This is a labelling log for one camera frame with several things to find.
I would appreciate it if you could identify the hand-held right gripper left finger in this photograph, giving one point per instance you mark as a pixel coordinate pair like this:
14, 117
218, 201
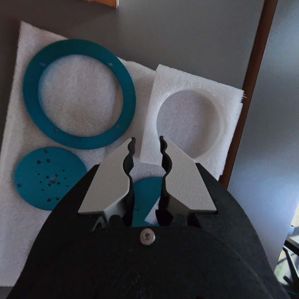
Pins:
109, 186

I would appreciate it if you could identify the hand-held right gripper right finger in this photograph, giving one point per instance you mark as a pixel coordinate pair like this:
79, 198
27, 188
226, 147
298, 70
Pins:
186, 186

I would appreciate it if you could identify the blue disc with few holes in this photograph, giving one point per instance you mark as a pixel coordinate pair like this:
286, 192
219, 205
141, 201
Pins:
144, 189

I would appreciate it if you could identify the blue disc with many holes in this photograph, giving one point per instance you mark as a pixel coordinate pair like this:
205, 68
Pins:
28, 177

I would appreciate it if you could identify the white foam block round cutout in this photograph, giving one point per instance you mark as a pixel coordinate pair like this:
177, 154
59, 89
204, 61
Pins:
163, 79

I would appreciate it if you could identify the grey desk with wooden edge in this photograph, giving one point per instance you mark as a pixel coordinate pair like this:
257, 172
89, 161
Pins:
163, 28

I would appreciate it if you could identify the white foam sheet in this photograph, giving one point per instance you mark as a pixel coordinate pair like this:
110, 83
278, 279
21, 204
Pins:
14, 233

